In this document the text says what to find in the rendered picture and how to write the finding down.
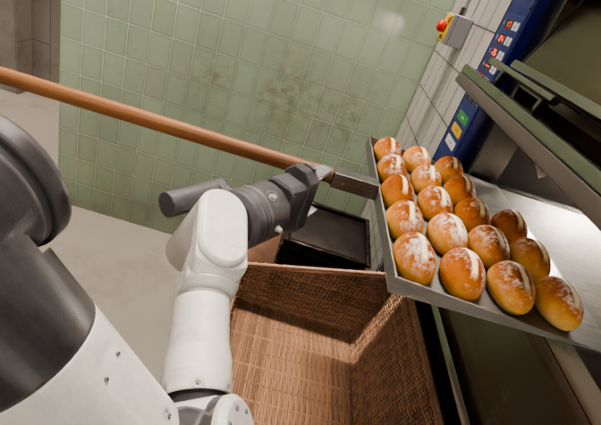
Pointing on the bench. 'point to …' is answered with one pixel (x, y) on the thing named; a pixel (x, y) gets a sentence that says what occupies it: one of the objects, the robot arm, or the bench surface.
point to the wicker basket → (322, 397)
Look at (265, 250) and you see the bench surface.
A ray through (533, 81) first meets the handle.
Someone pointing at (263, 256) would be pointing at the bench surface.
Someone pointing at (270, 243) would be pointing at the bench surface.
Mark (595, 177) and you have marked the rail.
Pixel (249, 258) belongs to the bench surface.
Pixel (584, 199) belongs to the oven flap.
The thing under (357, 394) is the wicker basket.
